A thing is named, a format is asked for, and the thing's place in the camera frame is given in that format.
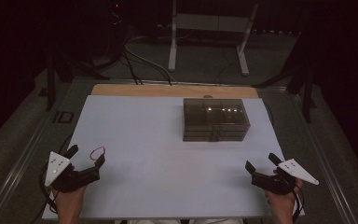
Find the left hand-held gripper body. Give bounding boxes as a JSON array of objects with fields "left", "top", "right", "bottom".
[{"left": 44, "top": 150, "right": 102, "bottom": 193}]

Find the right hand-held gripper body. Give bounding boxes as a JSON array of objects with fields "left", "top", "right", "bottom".
[{"left": 251, "top": 158, "right": 320, "bottom": 196}]

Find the red rubber band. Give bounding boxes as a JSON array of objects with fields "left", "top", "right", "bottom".
[{"left": 89, "top": 146, "right": 106, "bottom": 161}]

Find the smoky transparent divided drawer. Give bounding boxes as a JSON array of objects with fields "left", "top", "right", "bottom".
[{"left": 183, "top": 130, "right": 250, "bottom": 143}]

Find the smoky transparent storage box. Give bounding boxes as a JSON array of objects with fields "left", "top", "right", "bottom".
[{"left": 182, "top": 97, "right": 252, "bottom": 143}]

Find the person's left hand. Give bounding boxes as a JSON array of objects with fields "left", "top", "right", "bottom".
[{"left": 51, "top": 185, "right": 89, "bottom": 215}]

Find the person's right hand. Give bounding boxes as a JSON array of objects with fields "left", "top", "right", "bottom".
[{"left": 263, "top": 177, "right": 305, "bottom": 217}]

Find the white table mat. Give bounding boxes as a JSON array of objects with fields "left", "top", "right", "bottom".
[{"left": 41, "top": 94, "right": 306, "bottom": 220}]

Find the black stand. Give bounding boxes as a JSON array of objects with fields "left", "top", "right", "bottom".
[
  {"left": 45, "top": 46, "right": 111, "bottom": 113},
  {"left": 251, "top": 31, "right": 319, "bottom": 124}
]

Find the white metal stand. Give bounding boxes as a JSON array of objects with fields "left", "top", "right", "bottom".
[{"left": 167, "top": 0, "right": 260, "bottom": 77}]

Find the left hand-held gripper cable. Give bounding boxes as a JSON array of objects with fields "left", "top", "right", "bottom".
[{"left": 38, "top": 161, "right": 60, "bottom": 216}]

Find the hand-held gripper cable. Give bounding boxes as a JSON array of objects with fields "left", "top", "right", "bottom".
[
  {"left": 38, "top": 161, "right": 60, "bottom": 216},
  {"left": 291, "top": 183, "right": 306, "bottom": 224}
]

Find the right hand-held gripper cable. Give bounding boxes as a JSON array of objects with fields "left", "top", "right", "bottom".
[{"left": 291, "top": 183, "right": 306, "bottom": 224}]

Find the black rectangular floor frame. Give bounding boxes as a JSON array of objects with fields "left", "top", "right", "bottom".
[{"left": 52, "top": 110, "right": 75, "bottom": 124}]

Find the black floor cable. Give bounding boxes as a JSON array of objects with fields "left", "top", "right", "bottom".
[{"left": 120, "top": 49, "right": 145, "bottom": 86}]

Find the white floor cable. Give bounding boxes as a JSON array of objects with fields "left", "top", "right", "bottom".
[{"left": 124, "top": 35, "right": 179, "bottom": 84}]

